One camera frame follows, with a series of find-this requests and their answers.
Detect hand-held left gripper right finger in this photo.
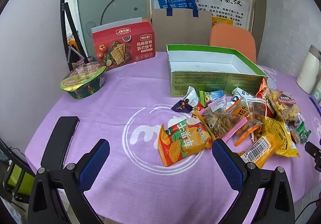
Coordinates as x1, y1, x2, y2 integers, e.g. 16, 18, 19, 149
212, 138, 296, 224

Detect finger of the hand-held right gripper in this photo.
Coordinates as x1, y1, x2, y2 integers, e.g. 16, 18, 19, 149
304, 141, 321, 172

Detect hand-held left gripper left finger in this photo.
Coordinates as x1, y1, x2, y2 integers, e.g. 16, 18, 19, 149
27, 139, 111, 224

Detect yellow snack packet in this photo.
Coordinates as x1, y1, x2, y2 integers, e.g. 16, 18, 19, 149
266, 117, 300, 158

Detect yellow packet with white label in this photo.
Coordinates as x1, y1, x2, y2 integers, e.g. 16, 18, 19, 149
239, 130, 282, 169

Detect pink-edged clear snack packet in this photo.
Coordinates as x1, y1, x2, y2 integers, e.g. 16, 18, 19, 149
193, 96, 252, 143

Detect orange chip packet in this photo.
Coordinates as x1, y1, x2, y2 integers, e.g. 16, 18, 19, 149
157, 117, 213, 167

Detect clear cookie packet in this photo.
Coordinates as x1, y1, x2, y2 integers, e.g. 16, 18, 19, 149
266, 89, 305, 127

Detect clear packet with orange label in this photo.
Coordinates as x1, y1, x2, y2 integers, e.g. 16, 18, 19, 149
227, 100, 262, 147

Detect clear packet of brown snack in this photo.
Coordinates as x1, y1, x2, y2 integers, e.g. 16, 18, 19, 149
247, 97, 269, 127

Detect green and white box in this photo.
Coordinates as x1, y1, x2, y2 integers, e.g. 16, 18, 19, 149
166, 44, 269, 98

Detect black flat phone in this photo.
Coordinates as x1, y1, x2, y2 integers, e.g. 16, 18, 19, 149
40, 116, 80, 172

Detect green and blue small packet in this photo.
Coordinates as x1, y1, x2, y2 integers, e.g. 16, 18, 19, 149
199, 90, 225, 108

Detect white snack packet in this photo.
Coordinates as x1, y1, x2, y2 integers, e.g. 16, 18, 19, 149
231, 87, 255, 106

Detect purple candy packet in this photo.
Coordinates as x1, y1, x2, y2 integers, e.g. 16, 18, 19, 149
171, 86, 200, 113

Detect red snack packet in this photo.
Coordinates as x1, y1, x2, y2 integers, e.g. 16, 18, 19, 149
255, 78, 275, 118

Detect white kettle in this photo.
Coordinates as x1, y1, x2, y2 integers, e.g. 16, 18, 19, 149
296, 45, 321, 94

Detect green instant noodle bowl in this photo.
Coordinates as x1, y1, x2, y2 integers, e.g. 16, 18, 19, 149
60, 63, 107, 99

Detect red cracker box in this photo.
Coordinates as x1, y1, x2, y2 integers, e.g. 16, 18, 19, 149
91, 17, 156, 71

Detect orange chair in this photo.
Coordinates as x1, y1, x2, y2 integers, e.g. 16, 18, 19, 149
209, 23, 257, 64

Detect black folding stand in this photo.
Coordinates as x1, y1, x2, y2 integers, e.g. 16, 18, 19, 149
61, 2, 88, 64

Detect brown paper bag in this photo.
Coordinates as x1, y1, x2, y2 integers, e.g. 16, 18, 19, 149
152, 8, 213, 46

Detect wall poster with large characters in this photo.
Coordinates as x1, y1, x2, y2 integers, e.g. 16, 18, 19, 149
149, 0, 254, 32

